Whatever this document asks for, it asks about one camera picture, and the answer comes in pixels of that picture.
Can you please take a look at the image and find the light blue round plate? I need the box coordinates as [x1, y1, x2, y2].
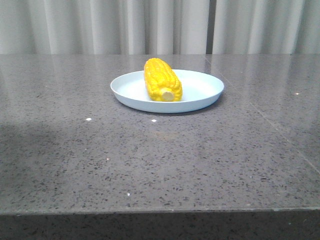
[110, 69, 225, 114]

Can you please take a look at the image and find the white pleated curtain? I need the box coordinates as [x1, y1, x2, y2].
[0, 0, 211, 55]
[212, 0, 320, 54]

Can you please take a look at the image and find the yellow corn cob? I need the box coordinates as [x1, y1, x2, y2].
[143, 58, 183, 102]

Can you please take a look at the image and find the white pleated curtain right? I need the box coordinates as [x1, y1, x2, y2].
[212, 0, 320, 54]

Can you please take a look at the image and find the white pleated curtain left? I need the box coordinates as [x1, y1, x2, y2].
[0, 0, 211, 55]

